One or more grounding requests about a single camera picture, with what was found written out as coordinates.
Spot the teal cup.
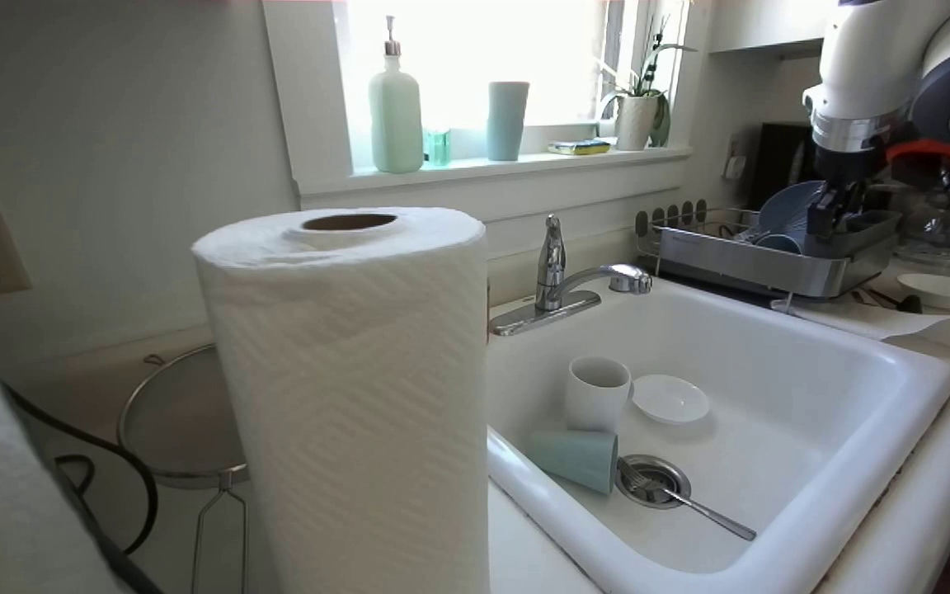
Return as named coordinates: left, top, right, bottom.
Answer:
left=527, top=429, right=620, bottom=496

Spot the black cable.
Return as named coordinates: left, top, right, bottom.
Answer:
left=0, top=320, right=164, bottom=594

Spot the metal mesh strainer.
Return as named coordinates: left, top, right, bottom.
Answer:
left=116, top=342, right=251, bottom=594

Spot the pale green soap dispenser bottle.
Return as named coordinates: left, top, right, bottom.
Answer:
left=369, top=15, right=425, bottom=175

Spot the white sink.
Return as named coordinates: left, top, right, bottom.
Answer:
left=487, top=276, right=950, bottom=594

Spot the white paper towel roll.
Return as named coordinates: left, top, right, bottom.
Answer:
left=191, top=206, right=492, bottom=594

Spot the blue plate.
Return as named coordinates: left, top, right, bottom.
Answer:
left=754, top=180, right=827, bottom=245

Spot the white mug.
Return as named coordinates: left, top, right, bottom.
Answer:
left=564, top=356, right=633, bottom=435

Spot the yellow sponge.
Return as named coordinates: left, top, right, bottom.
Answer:
left=548, top=139, right=613, bottom=157

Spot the black appliance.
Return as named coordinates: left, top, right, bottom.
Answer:
left=749, top=122, right=819, bottom=212

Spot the potted plant in white pot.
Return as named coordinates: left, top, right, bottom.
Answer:
left=595, top=12, right=698, bottom=152

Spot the white bowl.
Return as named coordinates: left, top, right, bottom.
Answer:
left=896, top=272, right=950, bottom=313

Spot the black spoon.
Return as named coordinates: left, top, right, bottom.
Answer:
left=849, top=287, right=924, bottom=315

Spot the small green glass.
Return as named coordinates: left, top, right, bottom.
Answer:
left=424, top=127, right=452, bottom=168

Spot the white wall cabinet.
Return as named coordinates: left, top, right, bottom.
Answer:
left=706, top=0, right=840, bottom=57

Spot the silver fork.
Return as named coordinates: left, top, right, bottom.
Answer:
left=619, top=464, right=759, bottom=542

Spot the small white plate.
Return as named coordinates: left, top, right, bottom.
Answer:
left=632, top=374, right=711, bottom=426

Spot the teal tumbler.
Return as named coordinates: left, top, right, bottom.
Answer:
left=487, top=81, right=530, bottom=163

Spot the clear glass jar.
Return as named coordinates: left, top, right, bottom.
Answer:
left=894, top=186, right=950, bottom=271

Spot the metal dish rack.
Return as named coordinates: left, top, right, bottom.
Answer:
left=633, top=200, right=905, bottom=300

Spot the white cloth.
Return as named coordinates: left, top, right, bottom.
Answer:
left=0, top=342, right=134, bottom=594

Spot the blue bowl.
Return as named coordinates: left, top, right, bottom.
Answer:
left=754, top=233, right=807, bottom=256

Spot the white dish mat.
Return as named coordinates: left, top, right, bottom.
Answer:
left=770, top=290, right=950, bottom=349

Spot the chrome tap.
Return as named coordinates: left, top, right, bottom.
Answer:
left=489, top=214, right=654, bottom=337

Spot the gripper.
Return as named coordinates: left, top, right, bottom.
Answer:
left=806, top=148, right=888, bottom=257

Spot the window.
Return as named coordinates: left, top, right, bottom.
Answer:
left=262, top=0, right=712, bottom=197

